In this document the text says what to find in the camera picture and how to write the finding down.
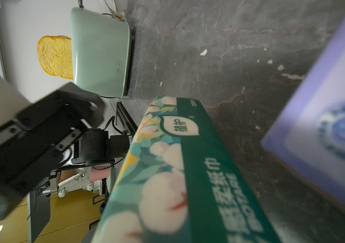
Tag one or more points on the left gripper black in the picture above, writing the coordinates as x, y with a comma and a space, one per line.
33, 141

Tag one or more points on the elephant tissue pack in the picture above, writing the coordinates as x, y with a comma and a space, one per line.
179, 184

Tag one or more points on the purple tissue pack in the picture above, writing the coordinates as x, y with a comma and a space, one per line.
309, 134

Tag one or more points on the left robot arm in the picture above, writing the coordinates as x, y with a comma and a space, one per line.
95, 147

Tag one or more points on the yellow toast slice right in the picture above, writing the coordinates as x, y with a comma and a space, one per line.
55, 56

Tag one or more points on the green toaster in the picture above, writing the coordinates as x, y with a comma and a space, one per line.
101, 51

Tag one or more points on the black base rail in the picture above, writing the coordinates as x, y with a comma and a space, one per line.
128, 124

